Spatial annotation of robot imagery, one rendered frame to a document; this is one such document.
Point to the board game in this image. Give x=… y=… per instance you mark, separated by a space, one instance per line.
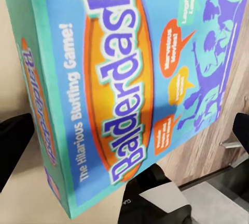
x=115 y=85

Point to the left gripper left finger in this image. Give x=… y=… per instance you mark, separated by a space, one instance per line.
x=15 y=133

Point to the bed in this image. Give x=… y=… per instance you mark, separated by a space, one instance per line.
x=27 y=197

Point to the swivel chair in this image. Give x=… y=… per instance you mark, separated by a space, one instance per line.
x=241 y=159

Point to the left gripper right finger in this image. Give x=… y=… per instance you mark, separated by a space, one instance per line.
x=241 y=129

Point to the desk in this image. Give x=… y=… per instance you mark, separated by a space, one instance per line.
x=211 y=198

